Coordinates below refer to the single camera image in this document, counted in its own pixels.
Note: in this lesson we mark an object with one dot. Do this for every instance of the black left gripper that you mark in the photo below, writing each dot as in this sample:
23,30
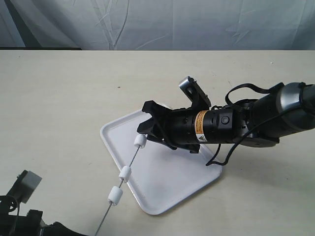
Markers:
32,224

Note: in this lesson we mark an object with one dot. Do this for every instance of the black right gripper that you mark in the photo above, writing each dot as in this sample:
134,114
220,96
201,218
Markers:
187,129

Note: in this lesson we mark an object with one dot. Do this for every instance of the white marshmallow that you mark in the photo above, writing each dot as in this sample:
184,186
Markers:
140,141
115,195
125,174

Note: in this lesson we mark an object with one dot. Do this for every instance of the thin metal skewer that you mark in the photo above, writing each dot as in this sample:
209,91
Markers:
110,205

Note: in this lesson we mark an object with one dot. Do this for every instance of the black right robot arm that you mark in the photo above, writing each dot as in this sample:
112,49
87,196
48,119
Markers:
282,110

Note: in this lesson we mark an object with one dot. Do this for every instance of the white rectangular plastic tray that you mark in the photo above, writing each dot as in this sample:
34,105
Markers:
160,178

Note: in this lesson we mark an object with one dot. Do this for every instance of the white wrinkled backdrop curtain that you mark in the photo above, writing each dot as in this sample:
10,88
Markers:
158,24

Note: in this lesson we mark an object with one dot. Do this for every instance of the dark ledge behind table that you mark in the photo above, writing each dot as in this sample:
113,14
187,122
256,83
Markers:
42,48

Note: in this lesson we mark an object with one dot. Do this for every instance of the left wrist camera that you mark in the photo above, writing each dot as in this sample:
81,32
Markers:
24,186

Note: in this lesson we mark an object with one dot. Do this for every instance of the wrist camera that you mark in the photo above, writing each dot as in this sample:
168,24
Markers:
24,186
199,99

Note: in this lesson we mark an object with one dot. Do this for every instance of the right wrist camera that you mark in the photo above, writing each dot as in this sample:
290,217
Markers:
199,99

